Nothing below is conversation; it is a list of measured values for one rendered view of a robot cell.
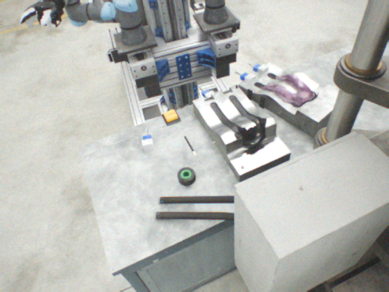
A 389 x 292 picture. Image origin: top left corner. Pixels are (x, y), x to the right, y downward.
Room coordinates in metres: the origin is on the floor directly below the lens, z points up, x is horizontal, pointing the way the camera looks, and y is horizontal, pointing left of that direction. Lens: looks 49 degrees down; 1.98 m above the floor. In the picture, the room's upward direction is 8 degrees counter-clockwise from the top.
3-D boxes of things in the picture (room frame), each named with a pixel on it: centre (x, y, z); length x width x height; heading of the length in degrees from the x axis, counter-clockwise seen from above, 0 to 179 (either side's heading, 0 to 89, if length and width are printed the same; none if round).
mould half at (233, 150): (1.02, -0.21, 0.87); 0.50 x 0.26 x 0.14; 18
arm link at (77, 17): (1.43, 0.44, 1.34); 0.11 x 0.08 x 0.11; 75
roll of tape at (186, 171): (0.81, 0.06, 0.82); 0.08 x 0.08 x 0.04
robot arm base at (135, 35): (1.66, 0.26, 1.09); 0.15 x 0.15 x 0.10
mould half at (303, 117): (1.22, -0.53, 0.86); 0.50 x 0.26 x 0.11; 35
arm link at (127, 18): (1.66, 0.27, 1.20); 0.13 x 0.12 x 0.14; 75
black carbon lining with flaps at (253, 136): (1.04, -0.22, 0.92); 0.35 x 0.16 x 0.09; 18
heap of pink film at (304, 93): (1.21, -0.52, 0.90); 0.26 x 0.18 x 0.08; 35
